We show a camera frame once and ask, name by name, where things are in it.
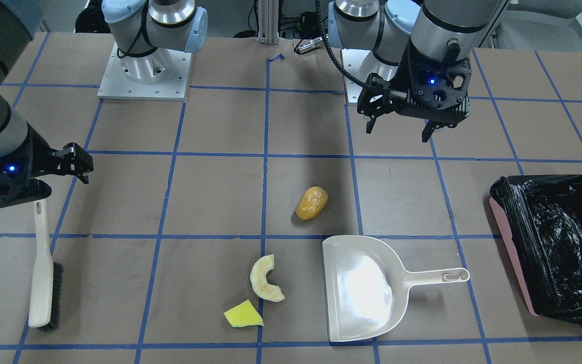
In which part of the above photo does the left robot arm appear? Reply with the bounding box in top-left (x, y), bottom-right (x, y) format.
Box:
top-left (322, 1), bottom-right (507, 143)

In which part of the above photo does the orange potato toy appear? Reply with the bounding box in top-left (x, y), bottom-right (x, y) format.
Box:
top-left (295, 186), bottom-right (328, 220)

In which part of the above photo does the beige hand brush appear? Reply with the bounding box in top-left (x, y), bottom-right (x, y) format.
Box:
top-left (28, 200), bottom-right (63, 332)

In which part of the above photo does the yellow green sponge piece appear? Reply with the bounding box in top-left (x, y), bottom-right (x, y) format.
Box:
top-left (223, 299), bottom-right (264, 329)

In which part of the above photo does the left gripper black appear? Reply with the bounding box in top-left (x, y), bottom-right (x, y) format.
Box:
top-left (365, 40), bottom-right (472, 143)

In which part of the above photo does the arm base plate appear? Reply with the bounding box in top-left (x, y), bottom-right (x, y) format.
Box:
top-left (98, 44), bottom-right (194, 101)
top-left (342, 49), bottom-right (427, 108)

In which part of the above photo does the black lined trash bin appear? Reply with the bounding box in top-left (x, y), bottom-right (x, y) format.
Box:
top-left (489, 174), bottom-right (582, 325)

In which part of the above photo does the aluminium frame post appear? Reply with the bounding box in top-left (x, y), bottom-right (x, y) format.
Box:
top-left (256, 0), bottom-right (280, 48)

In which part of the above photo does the beige plastic dustpan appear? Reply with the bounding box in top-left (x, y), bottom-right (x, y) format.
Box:
top-left (321, 235), bottom-right (470, 343)

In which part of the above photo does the pale curved peel piece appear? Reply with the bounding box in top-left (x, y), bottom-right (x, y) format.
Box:
top-left (249, 254), bottom-right (285, 302)

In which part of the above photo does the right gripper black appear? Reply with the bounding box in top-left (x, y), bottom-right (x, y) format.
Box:
top-left (0, 127), bottom-right (94, 209)

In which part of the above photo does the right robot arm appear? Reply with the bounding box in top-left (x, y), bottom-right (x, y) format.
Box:
top-left (0, 1), bottom-right (94, 209)

